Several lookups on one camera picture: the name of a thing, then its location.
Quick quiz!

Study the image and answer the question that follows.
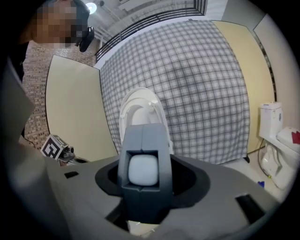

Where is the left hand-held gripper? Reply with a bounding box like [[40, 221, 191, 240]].
[[40, 134, 91, 164]]

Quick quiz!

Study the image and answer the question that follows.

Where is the black head-mounted camera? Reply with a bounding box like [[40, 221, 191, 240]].
[[78, 25, 96, 53]]

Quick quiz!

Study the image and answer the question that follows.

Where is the grey plaid curtain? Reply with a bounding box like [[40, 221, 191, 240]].
[[99, 19, 250, 165]]

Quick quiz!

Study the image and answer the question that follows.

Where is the white partition panel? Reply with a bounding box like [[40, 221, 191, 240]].
[[253, 13, 292, 108]]

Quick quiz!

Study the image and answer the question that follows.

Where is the round ceiling lamp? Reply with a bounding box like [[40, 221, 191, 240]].
[[84, 1, 98, 14]]

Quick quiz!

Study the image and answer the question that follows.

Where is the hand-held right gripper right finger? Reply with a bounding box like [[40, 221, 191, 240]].
[[159, 156, 282, 240]]

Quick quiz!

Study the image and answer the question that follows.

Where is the yellow partition panel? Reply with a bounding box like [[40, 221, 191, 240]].
[[212, 20, 278, 154]]

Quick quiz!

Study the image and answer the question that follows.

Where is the cream partition panel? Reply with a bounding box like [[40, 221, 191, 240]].
[[45, 54, 119, 163]]

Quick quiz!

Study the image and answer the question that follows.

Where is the black balcony railing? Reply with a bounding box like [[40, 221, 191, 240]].
[[94, 7, 207, 63]]

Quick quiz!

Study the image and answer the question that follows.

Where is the person's head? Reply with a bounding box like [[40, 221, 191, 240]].
[[20, 0, 91, 50]]

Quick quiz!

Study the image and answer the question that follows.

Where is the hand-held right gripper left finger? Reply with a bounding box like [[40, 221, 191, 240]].
[[45, 156, 130, 240]]

